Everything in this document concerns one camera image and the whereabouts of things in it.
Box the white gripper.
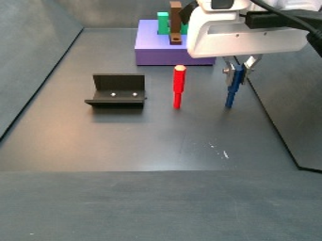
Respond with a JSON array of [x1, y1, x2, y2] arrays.
[[186, 0, 307, 86]]

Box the blue peg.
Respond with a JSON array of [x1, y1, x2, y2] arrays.
[[226, 65, 245, 108]]

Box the purple base board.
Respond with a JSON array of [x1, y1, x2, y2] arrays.
[[135, 20, 215, 66]]

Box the red hexagonal peg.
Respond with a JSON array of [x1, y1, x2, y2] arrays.
[[174, 65, 186, 109]]

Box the brown inverted-T block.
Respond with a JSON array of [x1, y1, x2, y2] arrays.
[[170, 1, 183, 45]]

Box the green block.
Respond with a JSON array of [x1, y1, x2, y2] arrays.
[[156, 11, 190, 36]]

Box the black cable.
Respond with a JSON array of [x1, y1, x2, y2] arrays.
[[249, 0, 322, 57]]

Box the black angle bracket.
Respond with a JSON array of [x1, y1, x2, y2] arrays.
[[84, 73, 146, 106]]

